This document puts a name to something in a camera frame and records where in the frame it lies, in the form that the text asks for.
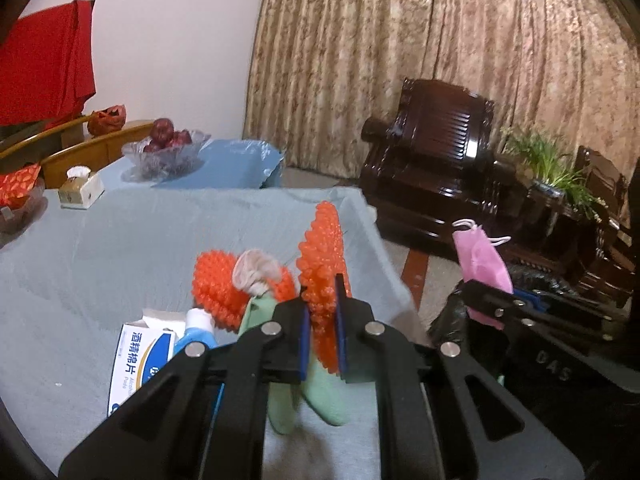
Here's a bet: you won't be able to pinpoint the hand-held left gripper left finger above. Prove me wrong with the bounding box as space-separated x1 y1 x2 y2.
57 292 313 480

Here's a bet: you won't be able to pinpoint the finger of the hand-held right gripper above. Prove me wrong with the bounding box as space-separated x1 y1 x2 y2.
460 280 538 331
512 287 628 321

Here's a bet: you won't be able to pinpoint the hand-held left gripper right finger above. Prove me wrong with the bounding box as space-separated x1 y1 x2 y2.
334 272 586 480

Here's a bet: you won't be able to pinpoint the pink face mask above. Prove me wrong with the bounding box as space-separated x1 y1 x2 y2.
452 218 514 331

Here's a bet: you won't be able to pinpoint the black-lined trash bin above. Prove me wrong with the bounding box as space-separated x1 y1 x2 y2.
427 264 571 361

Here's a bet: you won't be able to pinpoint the green glove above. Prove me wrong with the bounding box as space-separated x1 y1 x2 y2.
237 292 351 436

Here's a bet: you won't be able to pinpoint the orange foam fruit net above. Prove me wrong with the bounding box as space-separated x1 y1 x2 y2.
297 201 353 373
192 251 296 331

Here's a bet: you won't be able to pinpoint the beige paper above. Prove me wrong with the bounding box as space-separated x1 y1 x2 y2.
232 249 282 296

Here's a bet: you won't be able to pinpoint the blue and white paper cup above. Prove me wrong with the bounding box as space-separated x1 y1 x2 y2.
172 307 223 361

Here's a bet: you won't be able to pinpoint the white cardboard box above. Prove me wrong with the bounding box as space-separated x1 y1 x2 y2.
107 308 188 417

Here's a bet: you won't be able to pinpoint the dark wooden side table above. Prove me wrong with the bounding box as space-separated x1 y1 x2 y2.
520 185 601 281

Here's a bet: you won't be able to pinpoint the dark wooden armchair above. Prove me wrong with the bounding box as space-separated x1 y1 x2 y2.
361 78 531 261
565 146 636 308

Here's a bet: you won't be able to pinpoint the green potted plant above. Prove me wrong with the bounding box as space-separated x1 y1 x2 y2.
501 127 608 221

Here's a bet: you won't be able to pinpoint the light blue tablecloth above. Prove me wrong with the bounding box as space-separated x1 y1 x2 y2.
97 138 286 191

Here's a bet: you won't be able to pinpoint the grey tablecloth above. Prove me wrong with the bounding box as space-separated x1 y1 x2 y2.
0 186 426 480

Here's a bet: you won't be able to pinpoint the glass fruit bowl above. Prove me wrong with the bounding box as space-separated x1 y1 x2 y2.
121 129 212 181

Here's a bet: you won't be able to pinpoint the beige tissue box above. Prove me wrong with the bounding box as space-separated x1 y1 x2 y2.
57 166 106 209

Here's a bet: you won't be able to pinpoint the wooden tv cabinet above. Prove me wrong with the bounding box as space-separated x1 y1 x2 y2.
0 112 156 191

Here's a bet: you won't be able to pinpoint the beige patterned curtain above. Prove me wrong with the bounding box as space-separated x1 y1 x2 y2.
242 0 640 241

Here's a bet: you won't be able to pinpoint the red plastic bag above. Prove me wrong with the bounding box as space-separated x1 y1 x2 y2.
87 105 126 137

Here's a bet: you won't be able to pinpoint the glass snack bowl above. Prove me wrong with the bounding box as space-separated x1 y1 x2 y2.
0 180 48 233

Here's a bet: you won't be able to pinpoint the red cloth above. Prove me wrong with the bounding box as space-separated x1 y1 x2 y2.
0 0 97 128

